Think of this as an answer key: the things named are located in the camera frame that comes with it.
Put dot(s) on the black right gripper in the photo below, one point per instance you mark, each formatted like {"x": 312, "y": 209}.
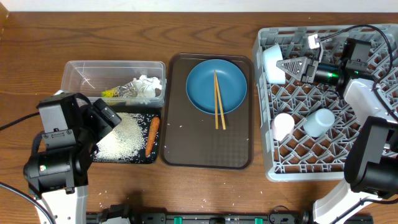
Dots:
{"x": 301, "y": 74}

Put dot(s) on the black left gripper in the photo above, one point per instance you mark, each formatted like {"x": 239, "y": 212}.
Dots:
{"x": 91, "y": 112}

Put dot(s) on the light blue bowl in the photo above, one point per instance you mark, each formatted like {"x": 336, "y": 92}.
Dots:
{"x": 271, "y": 56}

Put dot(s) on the light blue cup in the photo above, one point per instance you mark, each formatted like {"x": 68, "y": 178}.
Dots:
{"x": 319, "y": 122}

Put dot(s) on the pink cup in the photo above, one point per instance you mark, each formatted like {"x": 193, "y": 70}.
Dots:
{"x": 282, "y": 125}

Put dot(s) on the white rice heap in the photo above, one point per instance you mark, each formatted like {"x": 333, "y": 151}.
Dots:
{"x": 126, "y": 143}

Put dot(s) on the white tissue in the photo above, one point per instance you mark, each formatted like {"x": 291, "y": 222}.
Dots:
{"x": 145, "y": 88}

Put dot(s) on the orange carrot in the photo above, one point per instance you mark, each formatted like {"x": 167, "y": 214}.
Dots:
{"x": 153, "y": 129}

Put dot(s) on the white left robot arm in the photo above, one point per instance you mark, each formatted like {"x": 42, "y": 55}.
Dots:
{"x": 57, "y": 169}

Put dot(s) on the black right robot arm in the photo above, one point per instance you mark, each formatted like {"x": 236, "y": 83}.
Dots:
{"x": 369, "y": 176}

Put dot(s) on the grey dishwasher rack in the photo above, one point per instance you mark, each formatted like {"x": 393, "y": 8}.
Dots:
{"x": 300, "y": 157}

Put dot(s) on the clear plastic bin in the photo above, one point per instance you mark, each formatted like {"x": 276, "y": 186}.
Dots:
{"x": 91, "y": 77}

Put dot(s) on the black plastic tray bin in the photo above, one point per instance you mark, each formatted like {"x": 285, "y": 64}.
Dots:
{"x": 153, "y": 154}

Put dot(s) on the wooden chopstick right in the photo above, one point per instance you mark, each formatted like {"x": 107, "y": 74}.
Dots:
{"x": 219, "y": 109}

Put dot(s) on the dark blue plate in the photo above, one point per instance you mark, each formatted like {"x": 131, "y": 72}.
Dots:
{"x": 200, "y": 85}

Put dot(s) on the brown serving tray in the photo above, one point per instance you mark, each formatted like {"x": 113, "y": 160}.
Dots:
{"x": 189, "y": 137}

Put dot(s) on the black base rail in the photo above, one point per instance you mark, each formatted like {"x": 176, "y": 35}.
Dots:
{"x": 124, "y": 214}

